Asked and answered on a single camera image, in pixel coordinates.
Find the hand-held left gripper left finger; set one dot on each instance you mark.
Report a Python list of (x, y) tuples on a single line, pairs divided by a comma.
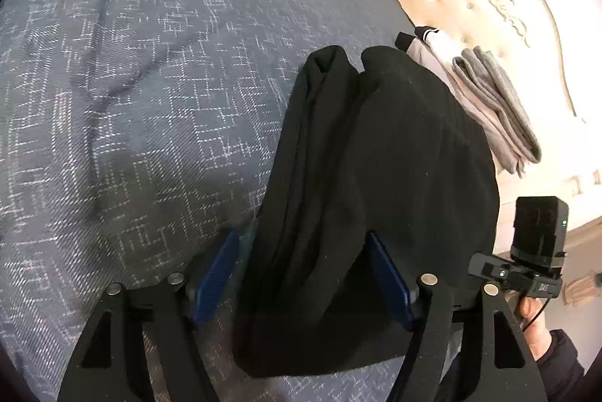
[(216, 279)]

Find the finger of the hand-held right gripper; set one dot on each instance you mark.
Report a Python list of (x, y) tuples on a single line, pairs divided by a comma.
[(489, 268)]

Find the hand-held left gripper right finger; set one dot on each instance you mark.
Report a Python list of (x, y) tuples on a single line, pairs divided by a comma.
[(388, 279)]

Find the black pants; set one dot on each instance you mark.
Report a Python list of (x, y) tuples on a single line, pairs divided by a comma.
[(376, 171)]

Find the person's right forearm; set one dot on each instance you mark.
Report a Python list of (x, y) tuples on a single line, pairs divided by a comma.
[(559, 364)]

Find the person's right hand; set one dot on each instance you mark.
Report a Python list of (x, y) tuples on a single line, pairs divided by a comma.
[(534, 326)]

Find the beige folded garment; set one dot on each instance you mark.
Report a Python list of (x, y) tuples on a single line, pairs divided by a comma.
[(491, 138)]

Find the grey folded garment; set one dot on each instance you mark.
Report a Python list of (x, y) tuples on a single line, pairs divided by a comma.
[(498, 101)]

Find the white garment with black trim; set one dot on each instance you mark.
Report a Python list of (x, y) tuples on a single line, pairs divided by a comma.
[(447, 44)]

